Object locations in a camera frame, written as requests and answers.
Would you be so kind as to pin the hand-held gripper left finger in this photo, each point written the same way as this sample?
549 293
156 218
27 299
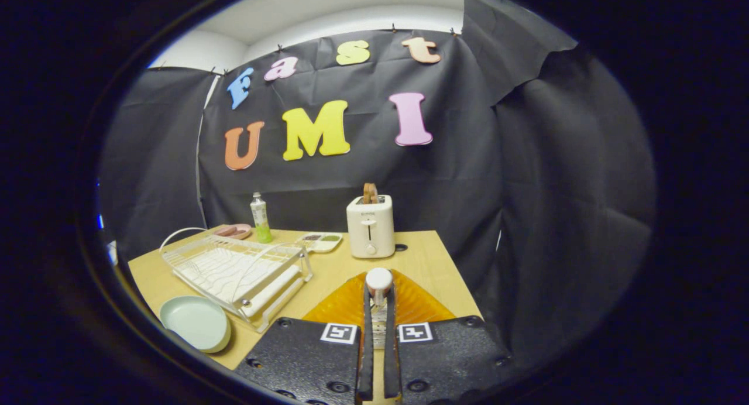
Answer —
304 358

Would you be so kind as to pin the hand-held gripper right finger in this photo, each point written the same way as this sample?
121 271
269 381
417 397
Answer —
450 358

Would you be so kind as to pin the pale green plate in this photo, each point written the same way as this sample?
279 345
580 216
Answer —
196 323

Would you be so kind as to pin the pink oval dish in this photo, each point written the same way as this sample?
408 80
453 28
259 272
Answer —
234 232

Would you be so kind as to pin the white divided bean tray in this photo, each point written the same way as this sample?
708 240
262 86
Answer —
319 242

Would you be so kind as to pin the white drain tray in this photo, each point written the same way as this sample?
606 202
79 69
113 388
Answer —
216 270

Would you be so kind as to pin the cream toaster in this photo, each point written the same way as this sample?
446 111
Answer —
370 229

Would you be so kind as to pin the green drink bottle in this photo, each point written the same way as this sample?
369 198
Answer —
260 218

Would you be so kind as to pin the black backdrop cloth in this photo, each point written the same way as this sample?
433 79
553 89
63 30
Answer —
456 188

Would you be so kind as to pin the brown bread slice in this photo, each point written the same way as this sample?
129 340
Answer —
374 194
366 193

